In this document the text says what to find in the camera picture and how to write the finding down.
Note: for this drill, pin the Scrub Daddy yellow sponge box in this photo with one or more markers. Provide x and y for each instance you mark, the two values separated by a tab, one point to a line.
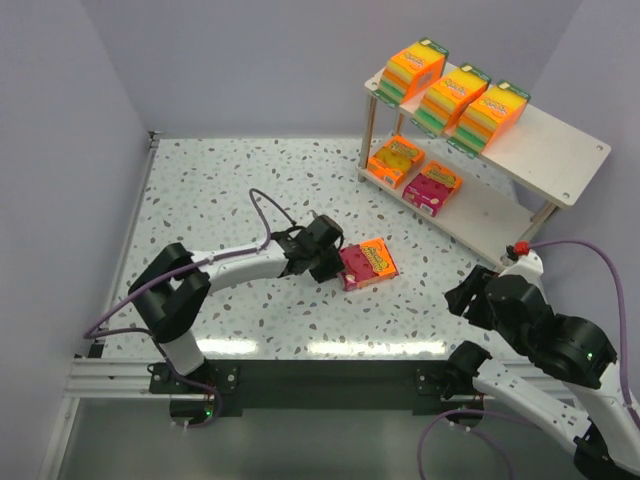
395	160

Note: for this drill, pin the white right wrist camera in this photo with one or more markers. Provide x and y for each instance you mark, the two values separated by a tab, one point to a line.
521	259

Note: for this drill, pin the Sponge Daddy yellow green box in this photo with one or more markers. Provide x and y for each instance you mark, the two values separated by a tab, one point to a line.
488	117

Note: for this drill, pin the white two-tier shelf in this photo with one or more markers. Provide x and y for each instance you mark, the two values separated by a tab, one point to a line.
545	155

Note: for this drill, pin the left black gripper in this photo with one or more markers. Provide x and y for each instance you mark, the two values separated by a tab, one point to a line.
327	261

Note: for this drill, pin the Sponge Daddy multipack box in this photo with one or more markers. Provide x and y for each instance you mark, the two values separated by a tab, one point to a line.
411	71
447	98

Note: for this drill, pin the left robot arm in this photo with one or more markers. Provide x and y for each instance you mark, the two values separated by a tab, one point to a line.
169	294

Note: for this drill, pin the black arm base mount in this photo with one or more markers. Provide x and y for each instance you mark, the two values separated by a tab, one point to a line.
417	386

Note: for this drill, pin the orange Scrub Daddy box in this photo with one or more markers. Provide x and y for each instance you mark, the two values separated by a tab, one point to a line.
366	263

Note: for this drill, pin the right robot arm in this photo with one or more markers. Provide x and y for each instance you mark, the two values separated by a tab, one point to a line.
603	437

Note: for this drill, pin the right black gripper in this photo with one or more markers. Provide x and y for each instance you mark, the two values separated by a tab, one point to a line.
465	300

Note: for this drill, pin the aluminium frame rail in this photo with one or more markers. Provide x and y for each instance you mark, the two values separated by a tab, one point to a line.
91	376

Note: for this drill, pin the pink Scrub Mommy box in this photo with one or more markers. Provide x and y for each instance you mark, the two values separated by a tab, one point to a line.
430	190

